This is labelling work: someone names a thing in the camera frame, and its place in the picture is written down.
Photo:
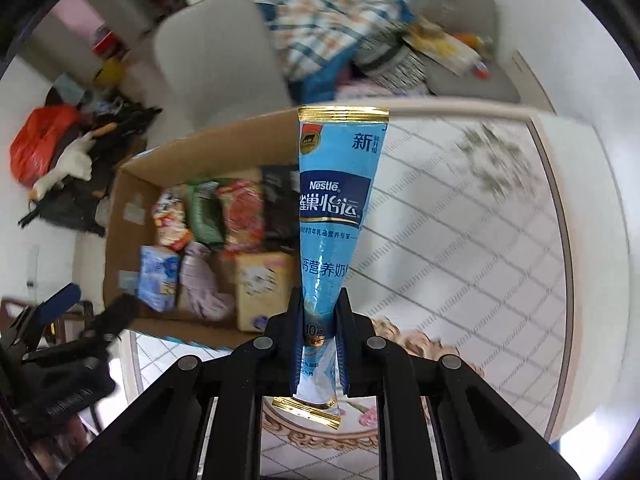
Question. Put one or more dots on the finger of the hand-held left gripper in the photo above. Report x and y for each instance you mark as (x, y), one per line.
(117, 312)
(60, 301)

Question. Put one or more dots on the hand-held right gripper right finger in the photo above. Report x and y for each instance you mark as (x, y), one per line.
(357, 355)

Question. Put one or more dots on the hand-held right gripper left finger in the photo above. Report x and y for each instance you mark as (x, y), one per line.
(285, 355)

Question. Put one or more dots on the blue tissue pack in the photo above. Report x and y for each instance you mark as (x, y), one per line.
(159, 277)

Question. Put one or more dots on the cream tissue pack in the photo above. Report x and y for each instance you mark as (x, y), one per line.
(262, 287)

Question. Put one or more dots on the orange white snack packet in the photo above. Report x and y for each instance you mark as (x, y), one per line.
(170, 220)

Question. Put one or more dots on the cardboard box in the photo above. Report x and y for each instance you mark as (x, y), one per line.
(135, 200)

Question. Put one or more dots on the green snack packet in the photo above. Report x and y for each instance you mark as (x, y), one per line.
(205, 212)

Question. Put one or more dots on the blue stick packet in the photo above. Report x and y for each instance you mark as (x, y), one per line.
(327, 220)

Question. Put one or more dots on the red snack packet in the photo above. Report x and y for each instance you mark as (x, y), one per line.
(242, 215)

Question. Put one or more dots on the black packet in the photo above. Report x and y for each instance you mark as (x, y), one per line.
(280, 200)

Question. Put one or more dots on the white goose plush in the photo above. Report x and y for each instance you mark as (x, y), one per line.
(67, 165)

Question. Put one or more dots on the orange plastic bag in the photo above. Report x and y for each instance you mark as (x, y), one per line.
(40, 142)

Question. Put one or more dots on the yellow bag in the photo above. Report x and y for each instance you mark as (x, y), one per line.
(110, 71)

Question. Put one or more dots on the grey ribbed chair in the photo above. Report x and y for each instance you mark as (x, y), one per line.
(220, 55)

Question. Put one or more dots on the blue cloth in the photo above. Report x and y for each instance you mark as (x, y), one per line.
(320, 79)

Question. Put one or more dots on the yellow packet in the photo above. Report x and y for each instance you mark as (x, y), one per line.
(440, 46)

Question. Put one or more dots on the plaid blanket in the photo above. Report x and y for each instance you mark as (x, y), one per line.
(325, 25)

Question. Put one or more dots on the orange snack bag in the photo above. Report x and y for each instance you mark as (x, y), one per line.
(469, 38)

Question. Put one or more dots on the grey padded chair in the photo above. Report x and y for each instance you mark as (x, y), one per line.
(462, 25)

